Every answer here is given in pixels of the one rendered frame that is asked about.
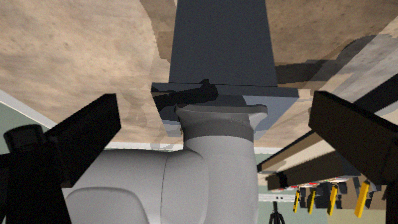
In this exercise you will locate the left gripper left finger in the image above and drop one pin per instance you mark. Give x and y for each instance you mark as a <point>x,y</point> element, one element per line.
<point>40,164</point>

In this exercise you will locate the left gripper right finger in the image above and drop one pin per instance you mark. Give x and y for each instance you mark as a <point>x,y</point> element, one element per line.
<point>366,140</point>

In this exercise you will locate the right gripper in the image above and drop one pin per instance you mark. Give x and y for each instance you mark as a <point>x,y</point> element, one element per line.
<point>276,214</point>

